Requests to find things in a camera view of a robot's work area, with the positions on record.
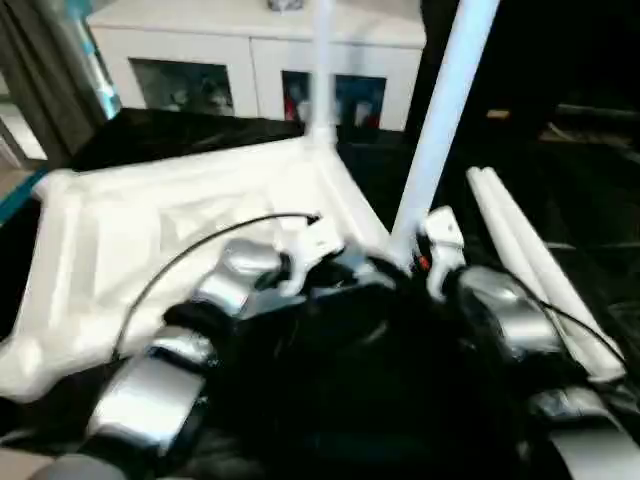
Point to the white plastic table leg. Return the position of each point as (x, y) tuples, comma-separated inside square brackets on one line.
[(550, 270), (322, 75), (490, 210), (445, 125)]

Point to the white plastic table top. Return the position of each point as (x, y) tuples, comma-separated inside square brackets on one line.
[(125, 225)]

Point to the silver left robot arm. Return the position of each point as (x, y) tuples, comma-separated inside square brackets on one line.
[(150, 385)]

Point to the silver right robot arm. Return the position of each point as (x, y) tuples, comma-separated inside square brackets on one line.
[(515, 310)]

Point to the black mat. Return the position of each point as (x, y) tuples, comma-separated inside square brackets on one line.
[(350, 375)]

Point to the white jar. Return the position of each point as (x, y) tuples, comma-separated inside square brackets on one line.
[(361, 114)]

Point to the white cup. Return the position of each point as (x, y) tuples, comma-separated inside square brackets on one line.
[(303, 111)]

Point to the red bottle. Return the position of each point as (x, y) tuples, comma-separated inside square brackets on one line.
[(291, 102)]

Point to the black cabinet with gold label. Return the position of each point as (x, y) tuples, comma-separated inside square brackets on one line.
[(500, 60)]

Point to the dark low furniture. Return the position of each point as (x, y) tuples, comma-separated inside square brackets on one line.
[(595, 127)]

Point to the small white figurine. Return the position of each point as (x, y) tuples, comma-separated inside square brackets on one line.
[(176, 100)]

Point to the white display cabinet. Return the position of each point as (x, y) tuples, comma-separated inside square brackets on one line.
[(200, 40)]

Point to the dark grey figurine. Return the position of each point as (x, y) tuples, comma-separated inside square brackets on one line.
[(285, 4)]

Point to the light blue rack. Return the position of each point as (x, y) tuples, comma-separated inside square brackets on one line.
[(102, 85)]

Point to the teal floor mat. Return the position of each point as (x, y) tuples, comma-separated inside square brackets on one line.
[(20, 195)]

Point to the grey curtain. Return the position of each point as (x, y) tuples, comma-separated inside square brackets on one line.
[(40, 75)]

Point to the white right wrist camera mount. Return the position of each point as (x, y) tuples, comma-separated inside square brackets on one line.
[(442, 230)]

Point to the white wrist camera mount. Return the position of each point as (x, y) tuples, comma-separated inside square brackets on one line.
[(442, 230), (312, 245)]

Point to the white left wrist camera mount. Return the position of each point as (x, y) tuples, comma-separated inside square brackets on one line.
[(312, 245)]

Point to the grey door frame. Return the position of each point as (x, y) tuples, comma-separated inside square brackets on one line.
[(20, 135)]

